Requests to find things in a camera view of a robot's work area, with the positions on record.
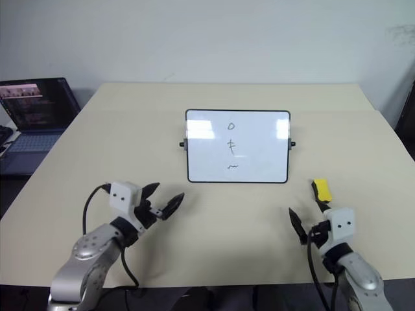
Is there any open blue laptop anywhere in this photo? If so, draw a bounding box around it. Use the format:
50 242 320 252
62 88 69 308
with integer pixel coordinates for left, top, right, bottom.
0 77 82 176

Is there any small black-framed whiteboard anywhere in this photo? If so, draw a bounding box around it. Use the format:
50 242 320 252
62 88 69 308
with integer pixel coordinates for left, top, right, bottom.
177 108 297 185

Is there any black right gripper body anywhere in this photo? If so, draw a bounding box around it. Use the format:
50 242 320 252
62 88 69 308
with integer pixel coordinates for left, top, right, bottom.
307 220 331 249

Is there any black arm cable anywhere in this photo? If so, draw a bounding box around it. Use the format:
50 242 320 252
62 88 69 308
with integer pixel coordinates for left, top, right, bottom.
82 183 141 290
307 226 338 311

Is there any yellow and black eraser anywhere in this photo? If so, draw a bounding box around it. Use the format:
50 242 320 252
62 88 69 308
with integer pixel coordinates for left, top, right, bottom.
311 178 333 204

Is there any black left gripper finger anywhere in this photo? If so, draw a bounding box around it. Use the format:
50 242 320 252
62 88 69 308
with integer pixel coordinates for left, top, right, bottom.
160 192 186 222
141 182 161 202

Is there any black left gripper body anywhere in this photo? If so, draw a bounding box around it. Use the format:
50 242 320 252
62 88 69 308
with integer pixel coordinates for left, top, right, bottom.
133 192 163 232

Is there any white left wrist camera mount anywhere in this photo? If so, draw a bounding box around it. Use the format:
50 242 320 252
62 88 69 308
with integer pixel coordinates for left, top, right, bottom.
109 181 145 233

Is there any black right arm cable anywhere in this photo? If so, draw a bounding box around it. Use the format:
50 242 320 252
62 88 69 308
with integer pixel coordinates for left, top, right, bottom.
307 226 338 311

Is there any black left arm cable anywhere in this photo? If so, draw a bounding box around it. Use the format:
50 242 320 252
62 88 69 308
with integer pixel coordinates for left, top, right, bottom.
82 183 141 290

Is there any dark rounded shape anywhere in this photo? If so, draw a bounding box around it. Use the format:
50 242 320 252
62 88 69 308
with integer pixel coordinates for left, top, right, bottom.
174 286 217 311

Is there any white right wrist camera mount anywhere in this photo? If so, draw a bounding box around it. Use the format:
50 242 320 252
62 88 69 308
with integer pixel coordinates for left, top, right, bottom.
318 207 356 257

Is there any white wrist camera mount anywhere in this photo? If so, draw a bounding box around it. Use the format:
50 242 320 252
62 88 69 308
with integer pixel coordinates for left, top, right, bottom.
318 207 356 257
109 181 145 233

